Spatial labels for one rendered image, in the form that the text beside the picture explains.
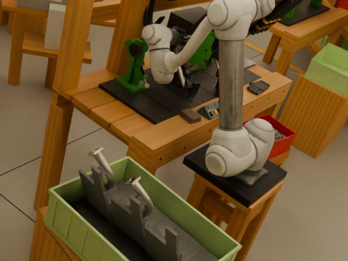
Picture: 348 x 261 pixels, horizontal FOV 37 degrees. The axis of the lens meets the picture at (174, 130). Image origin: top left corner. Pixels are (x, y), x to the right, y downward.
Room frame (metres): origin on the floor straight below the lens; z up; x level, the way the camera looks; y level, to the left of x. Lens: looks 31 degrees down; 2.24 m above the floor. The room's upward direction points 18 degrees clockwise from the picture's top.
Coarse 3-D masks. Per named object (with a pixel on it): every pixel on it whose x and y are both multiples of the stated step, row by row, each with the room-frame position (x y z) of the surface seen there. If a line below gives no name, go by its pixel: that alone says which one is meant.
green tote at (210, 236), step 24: (120, 168) 1.75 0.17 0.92; (48, 192) 1.44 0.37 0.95; (72, 192) 1.54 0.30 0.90; (168, 192) 1.66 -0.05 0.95; (48, 216) 1.44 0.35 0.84; (72, 216) 1.37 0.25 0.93; (168, 216) 1.64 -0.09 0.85; (192, 216) 1.58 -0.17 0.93; (72, 240) 1.36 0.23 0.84; (96, 240) 1.31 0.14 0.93; (216, 240) 1.51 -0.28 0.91
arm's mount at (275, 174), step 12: (192, 156) 2.05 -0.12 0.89; (204, 156) 2.08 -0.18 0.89; (192, 168) 2.00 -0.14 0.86; (204, 168) 1.98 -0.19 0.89; (264, 168) 2.14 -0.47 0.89; (276, 168) 2.17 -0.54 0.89; (216, 180) 1.93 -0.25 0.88; (228, 180) 1.95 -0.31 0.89; (264, 180) 2.04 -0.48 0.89; (276, 180) 2.07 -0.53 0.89; (228, 192) 1.90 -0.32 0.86; (240, 192) 1.89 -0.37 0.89; (252, 192) 1.92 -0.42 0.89; (264, 192) 1.97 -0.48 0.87
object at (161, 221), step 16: (128, 192) 1.70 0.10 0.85; (80, 208) 1.52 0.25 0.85; (96, 224) 1.46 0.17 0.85; (112, 224) 1.49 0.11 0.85; (160, 224) 1.57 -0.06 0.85; (176, 224) 1.60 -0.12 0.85; (112, 240) 1.41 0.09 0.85; (128, 240) 1.44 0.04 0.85; (192, 240) 1.54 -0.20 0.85; (128, 256) 1.36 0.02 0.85; (144, 256) 1.38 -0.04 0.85; (192, 256) 1.46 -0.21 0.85; (208, 256) 1.48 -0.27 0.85
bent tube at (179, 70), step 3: (180, 45) 2.69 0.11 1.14; (177, 48) 2.69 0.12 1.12; (177, 51) 2.68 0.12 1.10; (180, 51) 2.70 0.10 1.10; (180, 66) 2.65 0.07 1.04; (180, 69) 2.63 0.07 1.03; (180, 72) 2.62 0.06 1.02; (180, 75) 2.61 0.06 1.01; (183, 75) 2.62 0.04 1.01; (180, 78) 2.60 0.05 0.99; (183, 78) 2.60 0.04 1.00; (180, 81) 2.60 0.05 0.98; (183, 81) 2.59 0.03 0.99; (183, 84) 2.58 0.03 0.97
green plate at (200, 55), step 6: (210, 36) 2.68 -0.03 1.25; (204, 42) 2.68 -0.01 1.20; (210, 42) 2.67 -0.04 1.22; (198, 48) 2.68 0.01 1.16; (204, 48) 2.67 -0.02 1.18; (210, 48) 2.69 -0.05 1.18; (198, 54) 2.66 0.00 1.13; (204, 54) 2.65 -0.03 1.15; (210, 54) 2.71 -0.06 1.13; (192, 60) 2.66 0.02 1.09; (198, 60) 2.65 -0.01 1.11; (204, 60) 2.65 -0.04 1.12
